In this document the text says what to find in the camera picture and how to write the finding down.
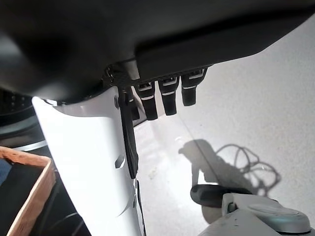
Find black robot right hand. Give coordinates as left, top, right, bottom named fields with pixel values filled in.
left=0, top=0, right=315, bottom=180

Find white robot leg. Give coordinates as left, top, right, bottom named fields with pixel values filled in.
left=31, top=85, right=148, bottom=236

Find blue clothes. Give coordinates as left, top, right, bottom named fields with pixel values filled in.
left=0, top=158, right=13, bottom=185

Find wooden crate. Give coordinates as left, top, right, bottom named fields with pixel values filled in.
left=0, top=146, right=56, bottom=236

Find black cable on leg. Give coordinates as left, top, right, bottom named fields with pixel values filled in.
left=135, top=179, right=148, bottom=236

